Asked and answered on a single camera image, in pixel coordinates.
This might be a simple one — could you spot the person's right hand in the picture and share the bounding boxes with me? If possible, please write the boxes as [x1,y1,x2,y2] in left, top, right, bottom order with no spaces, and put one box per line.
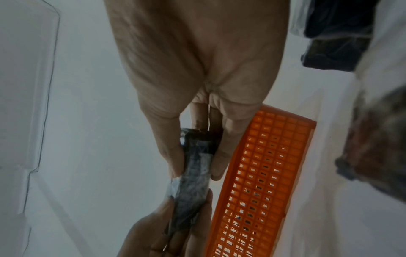
[104,0,291,181]

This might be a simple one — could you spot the person's left hand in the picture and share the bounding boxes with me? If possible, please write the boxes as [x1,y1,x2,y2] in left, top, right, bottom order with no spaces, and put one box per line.
[117,188,214,257]

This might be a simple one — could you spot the dark plastic-wrapped packet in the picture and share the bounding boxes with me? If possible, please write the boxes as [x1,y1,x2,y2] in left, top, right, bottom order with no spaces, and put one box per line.
[165,127,223,238]

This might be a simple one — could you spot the orange plastic mesh basket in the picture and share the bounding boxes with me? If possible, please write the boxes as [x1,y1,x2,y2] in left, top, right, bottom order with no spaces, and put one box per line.
[203,104,318,257]

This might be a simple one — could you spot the dark brown bagged packet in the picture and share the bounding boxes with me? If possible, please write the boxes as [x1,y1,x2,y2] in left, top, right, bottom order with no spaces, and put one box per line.
[301,37,375,73]

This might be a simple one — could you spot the dark blue bagged packet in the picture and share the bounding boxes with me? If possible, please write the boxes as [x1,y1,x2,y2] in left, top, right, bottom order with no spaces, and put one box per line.
[289,0,386,39]

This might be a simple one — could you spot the clear plastic container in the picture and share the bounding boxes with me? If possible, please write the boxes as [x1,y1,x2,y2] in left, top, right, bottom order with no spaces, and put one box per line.
[0,0,61,257]

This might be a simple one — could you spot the brown mottled wrapped bundle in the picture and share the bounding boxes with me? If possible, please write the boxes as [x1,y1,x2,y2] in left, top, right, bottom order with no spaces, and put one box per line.
[335,84,406,209]

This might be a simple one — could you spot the white plastic bag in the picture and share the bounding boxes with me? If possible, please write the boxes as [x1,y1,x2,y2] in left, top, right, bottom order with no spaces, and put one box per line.
[279,0,406,257]

